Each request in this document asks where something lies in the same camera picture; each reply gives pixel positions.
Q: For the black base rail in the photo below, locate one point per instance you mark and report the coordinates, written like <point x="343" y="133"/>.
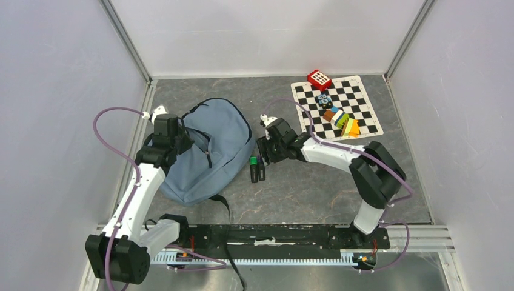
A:
<point x="279" y="241"/>

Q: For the colourful block stack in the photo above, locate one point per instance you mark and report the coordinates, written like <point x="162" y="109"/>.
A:
<point x="336" y="117"/>

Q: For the red calculator toy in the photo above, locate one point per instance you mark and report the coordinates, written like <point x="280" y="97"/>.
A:
<point x="319" y="80"/>

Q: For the orange yellow block toy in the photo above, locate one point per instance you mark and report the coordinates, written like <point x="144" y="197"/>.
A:
<point x="351" y="128"/>

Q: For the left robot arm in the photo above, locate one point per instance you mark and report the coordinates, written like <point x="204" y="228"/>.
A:
<point x="122" y="252"/>

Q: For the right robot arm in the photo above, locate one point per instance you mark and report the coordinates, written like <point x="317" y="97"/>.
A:
<point x="376" y="174"/>

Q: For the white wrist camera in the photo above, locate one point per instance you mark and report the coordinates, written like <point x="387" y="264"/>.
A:
<point x="160" y="110"/>
<point x="266" y="120"/>

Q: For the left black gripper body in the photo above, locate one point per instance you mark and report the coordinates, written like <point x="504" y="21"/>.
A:
<point x="182" y="142"/>

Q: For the blue student backpack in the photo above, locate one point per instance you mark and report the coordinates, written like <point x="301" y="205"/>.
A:
<point x="223" y="143"/>

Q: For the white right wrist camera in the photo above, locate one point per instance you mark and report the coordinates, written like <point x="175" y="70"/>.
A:
<point x="266" y="120"/>

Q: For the blue robot toy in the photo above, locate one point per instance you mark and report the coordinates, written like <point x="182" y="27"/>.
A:
<point x="324" y="101"/>

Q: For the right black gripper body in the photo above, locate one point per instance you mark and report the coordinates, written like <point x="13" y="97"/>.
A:
<point x="274" y="150"/>

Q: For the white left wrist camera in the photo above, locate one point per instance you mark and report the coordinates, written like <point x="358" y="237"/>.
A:
<point x="160" y="110"/>

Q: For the checkered chess board mat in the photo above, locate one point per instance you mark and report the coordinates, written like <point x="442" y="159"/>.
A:
<point x="347" y="94"/>

